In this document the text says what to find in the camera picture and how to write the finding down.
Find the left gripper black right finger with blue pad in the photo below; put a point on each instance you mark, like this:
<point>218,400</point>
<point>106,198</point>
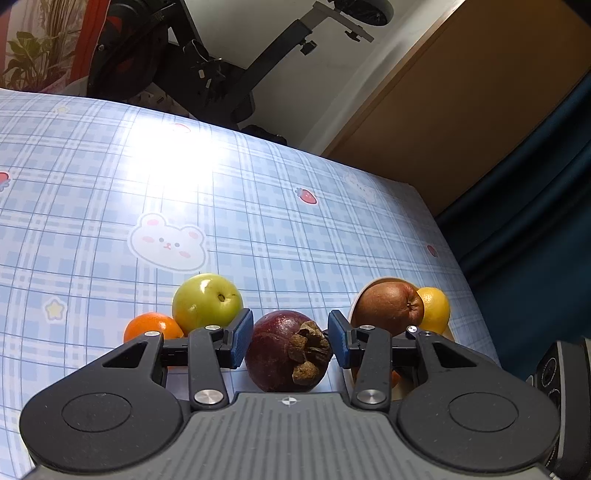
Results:
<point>415,355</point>

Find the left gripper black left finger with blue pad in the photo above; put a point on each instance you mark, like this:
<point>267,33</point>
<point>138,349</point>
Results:
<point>204,353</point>

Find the green apple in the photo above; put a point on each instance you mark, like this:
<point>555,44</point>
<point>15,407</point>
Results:
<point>205,299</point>

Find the orange tangerine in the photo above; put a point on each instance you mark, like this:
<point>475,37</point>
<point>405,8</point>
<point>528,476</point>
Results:
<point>395,378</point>
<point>152,321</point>

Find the yellow lemon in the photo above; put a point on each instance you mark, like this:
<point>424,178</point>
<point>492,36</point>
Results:
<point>437,310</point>

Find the purple mangosteen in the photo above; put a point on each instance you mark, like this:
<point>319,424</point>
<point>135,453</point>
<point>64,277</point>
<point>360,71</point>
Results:
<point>288,353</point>

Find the cream oval plate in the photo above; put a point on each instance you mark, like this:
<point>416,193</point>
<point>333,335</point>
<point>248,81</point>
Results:
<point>394,304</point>

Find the brown red apple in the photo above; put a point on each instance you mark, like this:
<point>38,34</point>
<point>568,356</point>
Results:
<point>392,305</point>

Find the dark teal curtain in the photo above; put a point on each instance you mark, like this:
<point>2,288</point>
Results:
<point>521,236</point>

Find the blue plaid tablecloth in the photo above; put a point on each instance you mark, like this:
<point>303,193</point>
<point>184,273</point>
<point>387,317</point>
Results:
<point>107,208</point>

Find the black exercise bike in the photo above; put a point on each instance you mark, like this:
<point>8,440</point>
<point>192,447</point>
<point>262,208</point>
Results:
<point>145,43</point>

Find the brown wooden door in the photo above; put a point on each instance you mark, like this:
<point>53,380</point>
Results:
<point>466,94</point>

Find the red plant wall poster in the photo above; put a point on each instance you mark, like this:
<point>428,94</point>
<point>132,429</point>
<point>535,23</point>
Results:
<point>47,45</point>

